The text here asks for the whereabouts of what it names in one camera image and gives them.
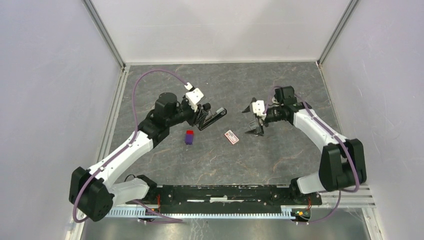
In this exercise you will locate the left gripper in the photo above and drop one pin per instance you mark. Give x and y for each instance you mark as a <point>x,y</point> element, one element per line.
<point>196,114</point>

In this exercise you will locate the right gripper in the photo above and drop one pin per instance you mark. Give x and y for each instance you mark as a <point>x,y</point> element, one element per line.
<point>258,131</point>

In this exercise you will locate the black stapler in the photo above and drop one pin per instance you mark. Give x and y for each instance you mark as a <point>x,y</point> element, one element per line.
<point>220,113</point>

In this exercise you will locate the staple tray box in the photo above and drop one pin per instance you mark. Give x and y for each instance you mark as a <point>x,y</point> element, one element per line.
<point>253,125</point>

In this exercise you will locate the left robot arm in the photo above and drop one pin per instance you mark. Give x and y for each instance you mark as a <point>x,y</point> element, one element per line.
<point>94,191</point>

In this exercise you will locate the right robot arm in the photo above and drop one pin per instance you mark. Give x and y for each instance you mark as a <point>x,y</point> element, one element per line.
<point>342,162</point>

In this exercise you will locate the purple red block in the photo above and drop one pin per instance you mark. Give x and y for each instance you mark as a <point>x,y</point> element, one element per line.
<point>189,137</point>

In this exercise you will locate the red white staple box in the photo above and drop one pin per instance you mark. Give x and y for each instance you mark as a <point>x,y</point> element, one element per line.
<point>231,137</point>

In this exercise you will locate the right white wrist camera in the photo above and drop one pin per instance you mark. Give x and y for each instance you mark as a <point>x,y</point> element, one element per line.
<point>258,109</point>

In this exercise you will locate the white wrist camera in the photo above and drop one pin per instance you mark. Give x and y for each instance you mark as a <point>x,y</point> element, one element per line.
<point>258,109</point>
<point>194,96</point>

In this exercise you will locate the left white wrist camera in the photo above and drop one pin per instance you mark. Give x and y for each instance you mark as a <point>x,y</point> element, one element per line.
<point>194,96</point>

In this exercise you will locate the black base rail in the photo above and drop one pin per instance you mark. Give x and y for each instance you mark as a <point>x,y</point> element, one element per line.
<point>230,199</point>

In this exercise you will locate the white cable duct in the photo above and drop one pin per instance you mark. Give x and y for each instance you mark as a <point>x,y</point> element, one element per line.
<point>139,212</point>

